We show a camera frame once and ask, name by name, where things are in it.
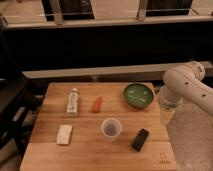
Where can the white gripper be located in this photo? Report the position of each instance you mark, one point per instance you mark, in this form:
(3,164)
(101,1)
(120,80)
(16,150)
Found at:
(168,102)

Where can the black eraser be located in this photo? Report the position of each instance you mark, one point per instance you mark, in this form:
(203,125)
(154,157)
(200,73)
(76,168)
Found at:
(140,139)

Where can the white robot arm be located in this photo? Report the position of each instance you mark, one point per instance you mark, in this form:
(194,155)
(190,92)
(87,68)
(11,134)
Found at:
(184,82)

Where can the white sponge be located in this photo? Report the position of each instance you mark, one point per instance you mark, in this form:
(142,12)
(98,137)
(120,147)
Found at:
(63,134)

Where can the green bowl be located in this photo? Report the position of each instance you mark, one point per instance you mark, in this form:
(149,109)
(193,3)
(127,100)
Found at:
(138,95)

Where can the clear plastic cup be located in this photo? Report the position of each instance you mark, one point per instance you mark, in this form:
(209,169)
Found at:
(111,128)

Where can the orange carrot toy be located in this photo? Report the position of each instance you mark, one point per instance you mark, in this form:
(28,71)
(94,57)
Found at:
(97,105)

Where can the white tube bottle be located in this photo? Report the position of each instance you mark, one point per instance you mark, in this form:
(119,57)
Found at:
(73,102)

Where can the dark side table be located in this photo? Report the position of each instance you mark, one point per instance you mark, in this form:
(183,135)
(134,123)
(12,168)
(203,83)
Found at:
(16,101)

